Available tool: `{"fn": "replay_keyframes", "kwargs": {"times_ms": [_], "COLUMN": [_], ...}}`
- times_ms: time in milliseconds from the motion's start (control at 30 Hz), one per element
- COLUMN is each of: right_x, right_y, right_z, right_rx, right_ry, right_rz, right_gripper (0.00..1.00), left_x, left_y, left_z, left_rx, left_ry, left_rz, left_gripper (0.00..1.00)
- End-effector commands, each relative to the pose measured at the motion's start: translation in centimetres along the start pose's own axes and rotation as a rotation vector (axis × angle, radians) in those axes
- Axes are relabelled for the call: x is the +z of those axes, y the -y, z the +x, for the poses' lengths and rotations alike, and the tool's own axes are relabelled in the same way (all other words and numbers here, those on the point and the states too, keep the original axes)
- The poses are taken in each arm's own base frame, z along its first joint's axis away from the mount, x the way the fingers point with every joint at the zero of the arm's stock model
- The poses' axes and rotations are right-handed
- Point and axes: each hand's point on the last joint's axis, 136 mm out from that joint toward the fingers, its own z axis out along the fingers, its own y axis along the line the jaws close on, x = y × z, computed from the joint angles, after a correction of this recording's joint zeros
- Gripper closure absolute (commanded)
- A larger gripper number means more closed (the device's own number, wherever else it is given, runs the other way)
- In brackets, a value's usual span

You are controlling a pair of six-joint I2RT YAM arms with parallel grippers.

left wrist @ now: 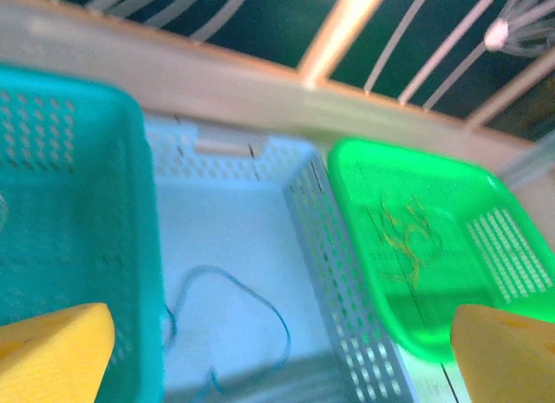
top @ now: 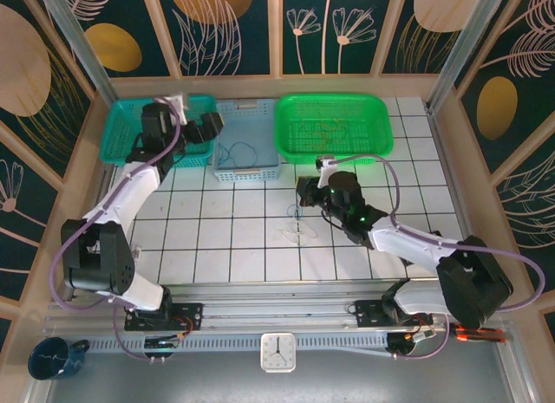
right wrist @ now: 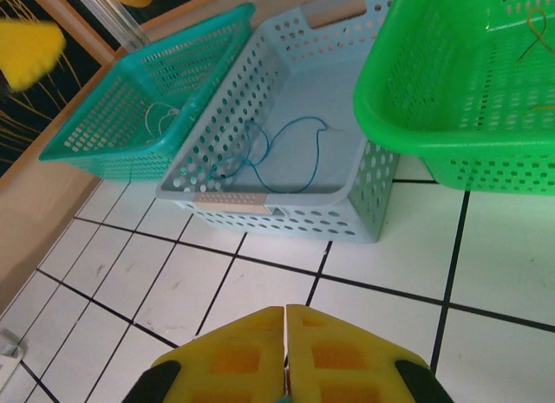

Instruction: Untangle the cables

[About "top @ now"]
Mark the white cable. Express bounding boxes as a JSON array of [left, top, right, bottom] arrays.
[[277, 226, 321, 248]]

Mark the aluminium mounting rail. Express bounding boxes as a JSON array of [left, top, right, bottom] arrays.
[[42, 280, 515, 335]]

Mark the gold oval leaf wall panel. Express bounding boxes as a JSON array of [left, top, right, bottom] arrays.
[[459, 0, 555, 174]]

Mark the orange handled tool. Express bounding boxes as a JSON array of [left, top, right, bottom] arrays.
[[450, 323, 506, 343]]

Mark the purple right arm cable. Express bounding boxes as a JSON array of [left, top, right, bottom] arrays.
[[331, 154, 546, 361]]

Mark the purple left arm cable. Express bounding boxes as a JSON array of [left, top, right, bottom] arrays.
[[49, 95, 182, 364]]

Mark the teal plastic mesh basket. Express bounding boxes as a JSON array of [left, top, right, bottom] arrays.
[[99, 94, 218, 169]]

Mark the dark blue mug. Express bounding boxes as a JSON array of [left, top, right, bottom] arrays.
[[28, 337, 91, 381]]

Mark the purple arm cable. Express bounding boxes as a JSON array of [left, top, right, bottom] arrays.
[[49, 95, 182, 364], [331, 154, 546, 361]]

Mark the small controller board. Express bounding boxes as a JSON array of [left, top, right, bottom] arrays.
[[143, 336, 183, 351], [405, 328, 439, 344]]

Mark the aluminium frame post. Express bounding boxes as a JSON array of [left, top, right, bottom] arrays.
[[424, 0, 508, 114], [36, 0, 117, 101]]

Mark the grey slotted cable duct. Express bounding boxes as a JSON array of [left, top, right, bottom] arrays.
[[88, 333, 394, 353]]

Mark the light blue perforated basket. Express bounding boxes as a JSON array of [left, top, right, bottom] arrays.
[[211, 99, 283, 184]]

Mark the pink disc gold-line wall panel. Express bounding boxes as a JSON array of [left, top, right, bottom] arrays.
[[0, 0, 95, 179], [381, 0, 495, 75]]

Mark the green plastic mesh basket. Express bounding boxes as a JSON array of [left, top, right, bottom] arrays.
[[273, 93, 395, 166]]

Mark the leaf outline wall panel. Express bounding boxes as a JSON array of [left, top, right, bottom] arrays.
[[156, 0, 270, 77], [493, 149, 555, 298]]

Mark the white square clock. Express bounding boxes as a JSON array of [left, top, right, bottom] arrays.
[[259, 332, 297, 373]]

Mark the flower outline wall panel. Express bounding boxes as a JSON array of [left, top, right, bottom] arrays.
[[0, 136, 62, 287], [282, 0, 394, 75]]

